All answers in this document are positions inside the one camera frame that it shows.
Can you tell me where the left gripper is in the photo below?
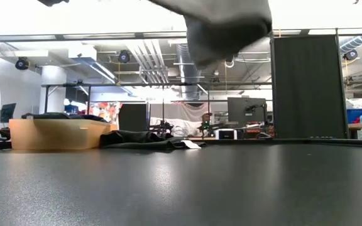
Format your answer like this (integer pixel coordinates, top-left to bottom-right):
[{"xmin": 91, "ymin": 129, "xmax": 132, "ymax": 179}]
[{"xmin": 37, "ymin": 0, "xmax": 70, "ymax": 8}]

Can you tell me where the navy blue towel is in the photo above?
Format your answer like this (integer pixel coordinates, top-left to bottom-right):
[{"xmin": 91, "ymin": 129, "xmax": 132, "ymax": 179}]
[{"xmin": 70, "ymin": 114, "xmax": 109, "ymax": 124}]

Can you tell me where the black towel white tag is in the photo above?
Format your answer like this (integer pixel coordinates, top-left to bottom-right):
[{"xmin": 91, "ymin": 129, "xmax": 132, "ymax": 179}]
[{"xmin": 98, "ymin": 129, "xmax": 207, "ymax": 151}]

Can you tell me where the grey towel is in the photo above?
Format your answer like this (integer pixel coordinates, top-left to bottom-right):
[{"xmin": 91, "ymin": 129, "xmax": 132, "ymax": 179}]
[{"xmin": 148, "ymin": 0, "xmax": 273, "ymax": 69}]

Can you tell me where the orange plastic basket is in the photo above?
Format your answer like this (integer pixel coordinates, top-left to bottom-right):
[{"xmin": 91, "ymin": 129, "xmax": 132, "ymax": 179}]
[{"xmin": 8, "ymin": 118, "xmax": 112, "ymax": 151}]

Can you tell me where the small black monitor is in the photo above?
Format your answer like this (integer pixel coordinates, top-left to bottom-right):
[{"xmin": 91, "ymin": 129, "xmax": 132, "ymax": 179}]
[{"xmin": 0, "ymin": 102, "xmax": 17, "ymax": 124}]

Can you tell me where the floral cloth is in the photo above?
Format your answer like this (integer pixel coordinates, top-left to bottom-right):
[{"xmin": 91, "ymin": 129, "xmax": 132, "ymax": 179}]
[{"xmin": 88, "ymin": 101, "xmax": 123, "ymax": 126}]

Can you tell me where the black cabinet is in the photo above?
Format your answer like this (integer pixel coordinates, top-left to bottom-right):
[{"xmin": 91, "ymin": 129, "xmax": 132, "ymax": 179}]
[{"xmin": 118, "ymin": 103, "xmax": 148, "ymax": 132}]

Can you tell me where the grey hanging cloth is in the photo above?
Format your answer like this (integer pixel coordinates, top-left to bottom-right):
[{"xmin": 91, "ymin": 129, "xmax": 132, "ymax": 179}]
[{"xmin": 148, "ymin": 100, "xmax": 213, "ymax": 127}]

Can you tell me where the person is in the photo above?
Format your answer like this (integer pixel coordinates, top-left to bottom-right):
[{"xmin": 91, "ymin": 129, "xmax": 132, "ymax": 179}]
[{"xmin": 199, "ymin": 112, "xmax": 216, "ymax": 130}]

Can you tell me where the black computer monitor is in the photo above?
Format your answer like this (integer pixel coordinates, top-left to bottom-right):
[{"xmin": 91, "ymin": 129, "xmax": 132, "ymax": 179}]
[{"xmin": 227, "ymin": 96, "xmax": 268, "ymax": 125}]

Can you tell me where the white box device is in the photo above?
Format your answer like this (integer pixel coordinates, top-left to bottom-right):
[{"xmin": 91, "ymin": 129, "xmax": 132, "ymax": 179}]
[{"xmin": 214, "ymin": 127, "xmax": 238, "ymax": 141}]

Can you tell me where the black divider panel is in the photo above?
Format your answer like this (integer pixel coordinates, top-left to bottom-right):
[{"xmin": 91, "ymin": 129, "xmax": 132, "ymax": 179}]
[{"xmin": 269, "ymin": 28, "xmax": 349, "ymax": 140}]

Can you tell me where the blue storage bin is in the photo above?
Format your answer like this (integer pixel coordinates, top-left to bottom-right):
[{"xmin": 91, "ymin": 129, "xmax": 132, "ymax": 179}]
[{"xmin": 346, "ymin": 108, "xmax": 362, "ymax": 124}]

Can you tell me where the black ceiling camera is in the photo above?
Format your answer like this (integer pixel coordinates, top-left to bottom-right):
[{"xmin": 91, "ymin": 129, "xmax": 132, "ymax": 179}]
[
  {"xmin": 117, "ymin": 49, "xmax": 131, "ymax": 64},
  {"xmin": 14, "ymin": 56, "xmax": 30, "ymax": 71},
  {"xmin": 343, "ymin": 48, "xmax": 358, "ymax": 62}
]

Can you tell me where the black desk frame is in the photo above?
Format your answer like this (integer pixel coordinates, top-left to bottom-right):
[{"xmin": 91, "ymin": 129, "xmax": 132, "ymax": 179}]
[{"xmin": 41, "ymin": 82, "xmax": 91, "ymax": 116}]

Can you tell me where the silver ventilation duct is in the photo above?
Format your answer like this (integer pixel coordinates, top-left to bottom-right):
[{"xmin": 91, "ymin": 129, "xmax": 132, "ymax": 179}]
[{"xmin": 176, "ymin": 43, "xmax": 207, "ymax": 101}]

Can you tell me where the black table frame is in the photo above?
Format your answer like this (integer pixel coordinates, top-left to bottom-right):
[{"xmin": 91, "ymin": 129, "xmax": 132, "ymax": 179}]
[{"xmin": 0, "ymin": 137, "xmax": 362, "ymax": 152}]

